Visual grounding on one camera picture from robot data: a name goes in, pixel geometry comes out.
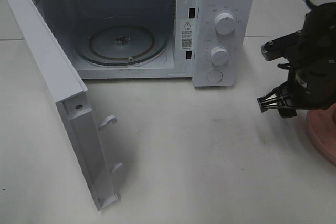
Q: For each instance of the white microwave oven body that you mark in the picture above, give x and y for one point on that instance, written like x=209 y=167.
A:
x=62 y=16

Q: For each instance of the white warning label sticker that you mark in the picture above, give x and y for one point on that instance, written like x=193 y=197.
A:
x=187 y=31

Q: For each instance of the white timer knob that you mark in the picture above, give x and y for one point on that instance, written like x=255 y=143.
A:
x=219 y=56

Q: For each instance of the pink round plate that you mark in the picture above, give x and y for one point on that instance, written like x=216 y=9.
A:
x=321 y=130

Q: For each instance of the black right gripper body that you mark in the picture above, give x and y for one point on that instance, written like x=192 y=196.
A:
x=310 y=84

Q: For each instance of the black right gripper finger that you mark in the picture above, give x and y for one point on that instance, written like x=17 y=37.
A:
x=284 y=65
x=272 y=100

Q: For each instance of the white upper power knob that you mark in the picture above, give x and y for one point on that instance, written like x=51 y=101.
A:
x=224 y=22

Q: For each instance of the glass microwave turntable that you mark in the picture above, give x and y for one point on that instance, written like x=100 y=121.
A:
x=120 y=41

